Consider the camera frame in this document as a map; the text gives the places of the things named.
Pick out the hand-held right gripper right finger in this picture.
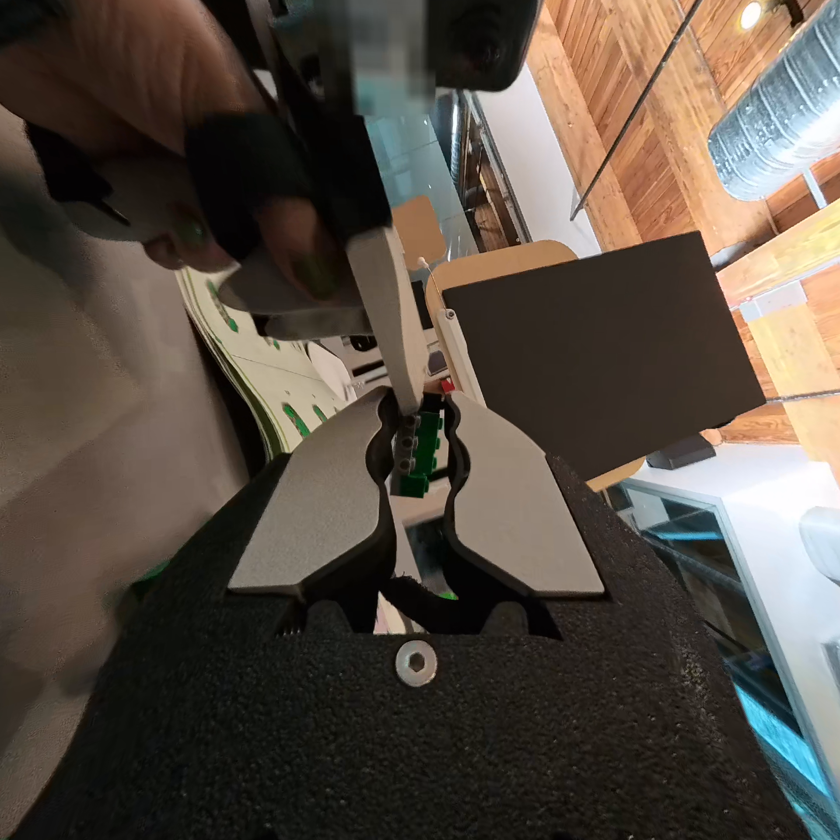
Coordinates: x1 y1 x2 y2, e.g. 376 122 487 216
441 391 606 601

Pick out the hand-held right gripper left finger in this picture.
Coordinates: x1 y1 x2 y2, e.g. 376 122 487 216
225 386 401 602

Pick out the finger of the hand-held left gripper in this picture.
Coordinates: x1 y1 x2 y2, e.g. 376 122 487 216
346 226 425 419

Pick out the grey plate with green bricks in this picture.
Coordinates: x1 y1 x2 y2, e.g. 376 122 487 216
388 410 442 501

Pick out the grey desk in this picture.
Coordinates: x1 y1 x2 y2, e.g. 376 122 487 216
0 105 263 828

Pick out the person's left hand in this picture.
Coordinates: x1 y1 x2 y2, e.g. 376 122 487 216
0 0 349 303

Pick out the white bar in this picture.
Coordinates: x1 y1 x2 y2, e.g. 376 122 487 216
438 308 488 408

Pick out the instruction booklet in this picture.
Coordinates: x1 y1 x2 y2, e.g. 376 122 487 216
176 269 358 460

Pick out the small black box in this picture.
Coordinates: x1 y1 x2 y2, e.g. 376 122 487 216
646 433 718 470

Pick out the black board with wooden edge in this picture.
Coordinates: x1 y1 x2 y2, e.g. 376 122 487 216
425 231 767 493

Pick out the white table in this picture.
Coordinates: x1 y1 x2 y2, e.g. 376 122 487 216
617 453 840 788

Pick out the white pull cord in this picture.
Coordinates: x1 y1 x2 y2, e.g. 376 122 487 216
416 257 454 316

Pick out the silver ventilation duct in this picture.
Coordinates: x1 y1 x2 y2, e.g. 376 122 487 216
707 0 840 201

